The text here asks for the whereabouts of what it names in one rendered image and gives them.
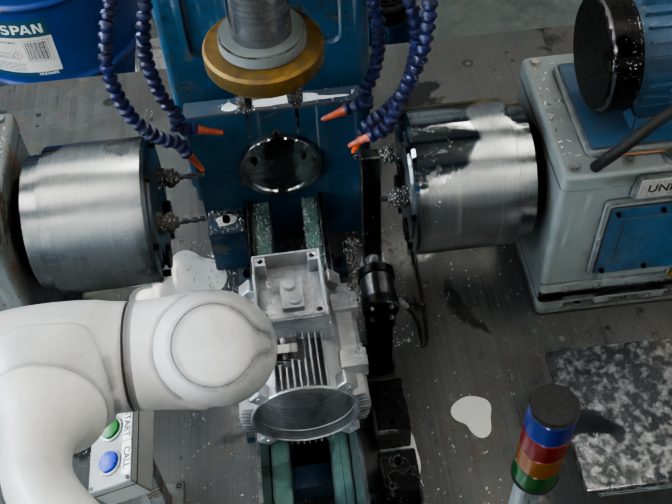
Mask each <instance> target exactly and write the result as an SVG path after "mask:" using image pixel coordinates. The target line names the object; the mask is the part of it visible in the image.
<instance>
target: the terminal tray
mask: <svg viewBox="0 0 672 504"><path fill-rule="evenodd" d="M251 262H252V273H253V274H252V279H253V291H254V300H255V304H256V305H258V306H259V307H260V308H261V309H262V310H263V312H264V313H265V314H266V315H267V317H268V318H269V320H270V322H271V324H272V326H273V328H274V331H275V334H276V337H277V338H278V340H279V341H280V339H281V338H282V336H284V338H287V337H289V336H288V334H290V336H291V335H293V336H295V333H296V335H297V338H301V332H302V333H303V338H308V334H307V332H309V336H310V338H314V332H315V334H316V338H320V332H322V338H323V339H328V340H331V337H333V331H332V321H331V314H330V307H329V302H328V296H327V290H326V284H325V278H324V272H323V265H321V259H320V252H319V248H313V249H305V250H297V251H290V252H282V253H275V254H267V255H259V256H252V257H251ZM273 272H275V274H274V275H273V277H272V276H271V275H272V274H273ZM308 272H309V274H308ZM296 275H297V277H298V278H297V277H296ZM306 275H308V276H307V277H305V276H306ZM275 276H276V278H277V279H278V280H273V279H276V278H275ZM300 276H301V277H302V278H304V279H301V278H300ZM312 276H314V277H315V278H316V279H315V278H313V277H312ZM308 277H310V278H308ZM292 278H293V279H292ZM317 279H318V282H317ZM265 281H267V282H269V283H265ZM316 282H317V283H316ZM302 284H303V285H304V286H305V287H303V286H302ZM267 285H268V286H269V287H270V288H272V289H269V288H268V287H267ZM273 288H275V290H274V289H273ZM314 288H317V289H314ZM269 290H271V291H269ZM278 290H279V291H278ZM310 290H311V293H310ZM315 290H316V291H315ZM274 291H275V294H274ZM271 292H272V294H271ZM279 292H280V294H279ZM314 292H315V293H314ZM266 294H267V295H266ZM270 294H271V295H270ZM309 294H310V295H309ZM311 294H312V295H313V294H314V295H313V296H312V295H311ZM269 297H270V298H269ZM314 297H315V299H314ZM316 297H317V298H318V299H319V297H320V299H319V301H318V300H316V299H317V298H316ZM280 298H281V299H280ZM261 299H262V300H261ZM263 300H264V301H263ZM278 300H279V301H281V302H279V301H278ZM306 300H307V301H306ZM314 300H315V301H314ZM265 301H267V303H266V302H265ZM271 301H272V307H271ZM312 301H314V303H313V302H312ZM317 301H318V302H317ZM321 301H322V303H321V304H320V302H321ZM316 302H317V303H316ZM309 304H310V305H309ZM305 305H306V309H305ZM311 305H312V307H311V308H310V306H311ZM270 307H271V308H270ZM265 309H267V310H265ZM300 309H301V310H300ZM302 310H303V314H302ZM273 311H274V312H276V313H273ZM297 311H298V315H300V316H294V315H295V314H296V313H297ZM314 311H315V313H313V312H314ZM284 312H285V314H284ZM307 312H308V313H307ZM311 313H312V314H311ZM273 314H274V316H271V315H273ZM306 314H307V315H306ZM302 315H303V316H302Z"/></svg>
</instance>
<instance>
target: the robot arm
mask: <svg viewBox="0 0 672 504"><path fill-rule="evenodd" d="M304 359H305V353H304V344H303V339H300V338H297V337H296V336H293V335H291V336H289V337H287V338H281V339H280V341H279V340H277V338H276V334H275V331H274V328H273V326H272V324H271V322H270V320H269V318H268V317H267V315H266V314H265V313H264V312H263V310H262V309H261V308H260V307H259V306H258V305H256V304H255V303H254V302H253V301H251V300H250V299H248V298H246V297H244V296H242V295H240V294H237V293H234V292H230V291H225V290H205V291H196V290H193V291H189V292H185V293H181V294H177V295H172V296H167V297H160V298H153V299H145V300H135V301H103V300H75V301H62V302H52V303H43V304H36V305H29V306H23V307H17V308H13V309H9V310H5V311H1V312H0V484H1V489H2V493H3V497H4V500H5V502H6V504H99V503H98V502H97V501H96V500H95V499H94V497H93V496H92V495H91V494H90V493H89V492H88V491H87V490H86V489H85V487H84V486H83V485H82V484H81V482H80V481H79V479H78V478H77V477H76V475H75V473H74V471H73V467H72V457H73V454H76V453H79V452H81V451H83V450H85V449H87V448H89V447H90V446H92V445H93V444H94V443H95V442H96V441H97V440H98V439H99V438H100V436H101V435H102V433H103V431H104V429H105V428H106V427H107V426H109V425H110V424H112V423H113V422H114V421H115V418H116V415H117V414H121V413H128V412H136V411H151V410H207V409H210V408H212V407H225V406H231V405H235V404H238V403H240V402H243V401H245V400H247V399H249V398H250V397H252V396H253V395H255V394H256V393H257V392H258V391H259V390H260V389H261V388H262V387H263V386H264V385H265V384H266V383H267V381H268V380H269V378H270V376H271V375H272V372H273V370H274V368H275V364H276V365H277V366H282V368H287V367H291V360H298V361H302V360H304Z"/></svg>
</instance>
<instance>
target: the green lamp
mask: <svg viewBox="0 0 672 504"><path fill-rule="evenodd" d="M559 472H560V470H559ZM559 472H558V473H557V474H556V475H554V476H553V477H551V478H547V479H537V478H533V477H531V476H529V475H527V474H526V473H524V472H523V471H522V470H521V468H520V467H519V465H518V463H517V460H516V455H515V459H514V462H513V475H514V478H515V480H516V481H517V483H518V484H519V485H520V486H521V487H522V488H524V489H526V490H528V491H531V492H544V491H547V490H549V489H550V488H551V487H552V486H553V485H554V484H555V482H556V480H557V478H558V475H559Z"/></svg>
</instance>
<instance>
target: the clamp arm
mask: <svg viewBox="0 0 672 504"><path fill-rule="evenodd" d="M359 169H360V199H361V229H362V259H363V265H365V264H367V263H368V258H369V261H370V260H374V257H373V256H376V257H375V259H376V260H378V261H381V262H382V236H381V154H380V150H379V149H378V148H376V149H367V150H360V151H359ZM378 258H379V259H378Z"/></svg>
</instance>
